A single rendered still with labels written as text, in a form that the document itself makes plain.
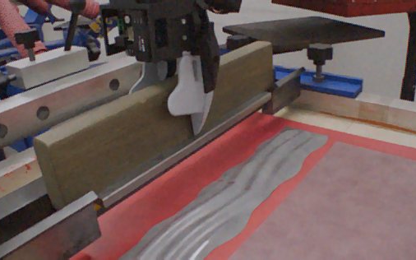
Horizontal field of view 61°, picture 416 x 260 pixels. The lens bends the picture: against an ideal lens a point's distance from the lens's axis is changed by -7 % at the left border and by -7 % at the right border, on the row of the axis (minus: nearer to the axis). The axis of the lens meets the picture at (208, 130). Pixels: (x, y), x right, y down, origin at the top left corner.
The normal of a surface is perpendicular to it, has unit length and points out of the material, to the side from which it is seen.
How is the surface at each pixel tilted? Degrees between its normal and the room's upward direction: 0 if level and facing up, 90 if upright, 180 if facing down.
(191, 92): 85
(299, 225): 0
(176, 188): 0
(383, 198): 0
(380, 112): 90
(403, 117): 90
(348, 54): 90
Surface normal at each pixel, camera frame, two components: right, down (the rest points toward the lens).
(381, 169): -0.06, -0.90
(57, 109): 0.79, 0.22
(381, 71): -0.61, 0.37
